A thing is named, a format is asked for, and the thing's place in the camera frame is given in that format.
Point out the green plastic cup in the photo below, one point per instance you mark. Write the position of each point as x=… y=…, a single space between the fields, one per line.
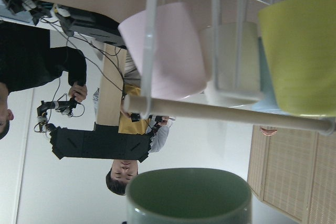
x=188 y=195

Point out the pink plastic cup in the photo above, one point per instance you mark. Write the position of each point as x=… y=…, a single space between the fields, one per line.
x=178 y=68

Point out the cream white plastic cup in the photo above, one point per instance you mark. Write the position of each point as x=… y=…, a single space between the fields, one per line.
x=234 y=77

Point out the yellow plastic cup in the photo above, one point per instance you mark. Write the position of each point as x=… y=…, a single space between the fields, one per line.
x=299 y=42

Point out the person in yellow shirt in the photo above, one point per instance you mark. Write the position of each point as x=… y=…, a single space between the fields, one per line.
x=123 y=170

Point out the woven bamboo cabinet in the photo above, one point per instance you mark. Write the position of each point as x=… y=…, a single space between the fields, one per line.
x=293 y=172

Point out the person in black top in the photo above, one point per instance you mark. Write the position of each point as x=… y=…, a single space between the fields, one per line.
x=28 y=61

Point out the white wire cup rack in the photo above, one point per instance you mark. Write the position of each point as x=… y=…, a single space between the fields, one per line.
x=146 y=105

